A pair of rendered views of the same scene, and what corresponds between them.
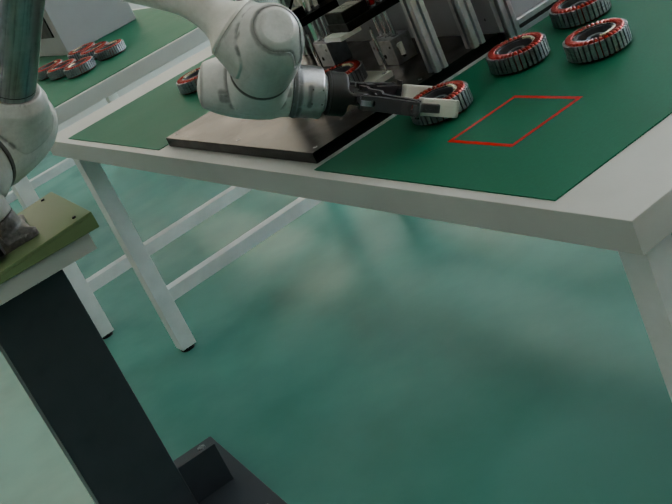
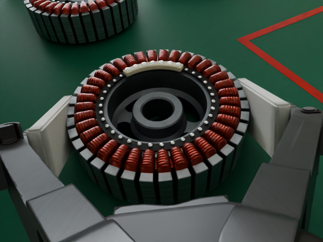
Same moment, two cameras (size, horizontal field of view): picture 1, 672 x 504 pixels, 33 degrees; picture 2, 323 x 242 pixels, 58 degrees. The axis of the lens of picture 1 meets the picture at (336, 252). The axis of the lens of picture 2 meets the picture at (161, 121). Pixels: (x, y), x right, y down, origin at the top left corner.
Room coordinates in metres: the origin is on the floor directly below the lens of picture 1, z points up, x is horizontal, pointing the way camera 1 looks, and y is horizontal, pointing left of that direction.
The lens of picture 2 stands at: (1.89, -0.14, 0.91)
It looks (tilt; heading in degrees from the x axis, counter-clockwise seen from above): 48 degrees down; 270
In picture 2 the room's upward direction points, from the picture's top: 5 degrees counter-clockwise
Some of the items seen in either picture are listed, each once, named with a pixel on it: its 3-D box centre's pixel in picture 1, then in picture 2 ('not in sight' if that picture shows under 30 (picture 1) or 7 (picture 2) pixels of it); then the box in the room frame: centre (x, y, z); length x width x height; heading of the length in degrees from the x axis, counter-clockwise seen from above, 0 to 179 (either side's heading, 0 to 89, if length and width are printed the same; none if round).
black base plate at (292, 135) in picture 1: (321, 94); not in sight; (2.33, -0.11, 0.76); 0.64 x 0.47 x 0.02; 25
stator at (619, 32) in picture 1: (596, 40); not in sight; (1.84, -0.55, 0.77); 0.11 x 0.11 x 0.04
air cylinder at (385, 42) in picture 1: (393, 47); not in sight; (2.27, -0.28, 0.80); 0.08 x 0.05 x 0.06; 25
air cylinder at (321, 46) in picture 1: (330, 50); not in sight; (2.49, -0.18, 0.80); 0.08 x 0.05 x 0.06; 25
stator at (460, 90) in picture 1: (439, 102); (158, 116); (1.89, -0.27, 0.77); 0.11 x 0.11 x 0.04
